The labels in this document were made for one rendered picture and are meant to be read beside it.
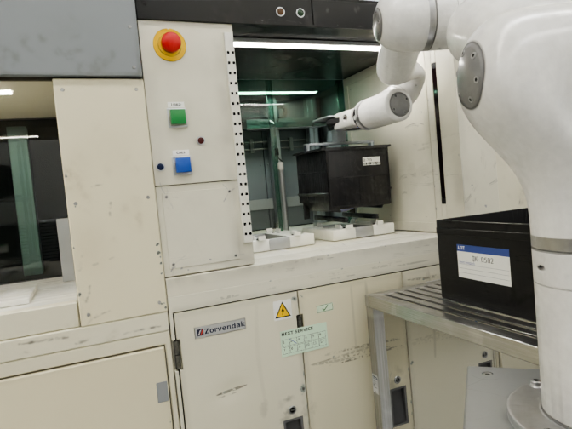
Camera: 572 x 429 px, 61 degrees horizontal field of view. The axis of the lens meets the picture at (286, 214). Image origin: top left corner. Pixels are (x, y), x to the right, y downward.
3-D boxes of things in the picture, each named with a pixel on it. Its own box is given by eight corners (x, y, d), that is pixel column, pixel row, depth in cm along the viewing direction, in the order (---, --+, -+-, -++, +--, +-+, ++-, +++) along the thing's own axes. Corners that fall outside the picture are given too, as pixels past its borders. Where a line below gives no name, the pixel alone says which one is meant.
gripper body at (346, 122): (351, 128, 133) (332, 134, 143) (383, 128, 137) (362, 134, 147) (350, 101, 132) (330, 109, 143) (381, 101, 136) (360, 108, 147)
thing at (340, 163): (325, 225, 137) (317, 112, 135) (296, 221, 156) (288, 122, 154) (397, 215, 147) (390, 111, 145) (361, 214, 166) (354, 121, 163)
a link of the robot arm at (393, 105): (375, 90, 133) (352, 109, 130) (405, 78, 121) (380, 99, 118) (391, 116, 135) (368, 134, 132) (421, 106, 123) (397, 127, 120)
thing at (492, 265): (438, 296, 108) (432, 220, 107) (531, 277, 118) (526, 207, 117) (546, 325, 82) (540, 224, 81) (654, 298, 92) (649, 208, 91)
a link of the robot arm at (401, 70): (423, -7, 108) (397, 86, 135) (374, 29, 103) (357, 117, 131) (455, 14, 105) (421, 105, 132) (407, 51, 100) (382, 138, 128)
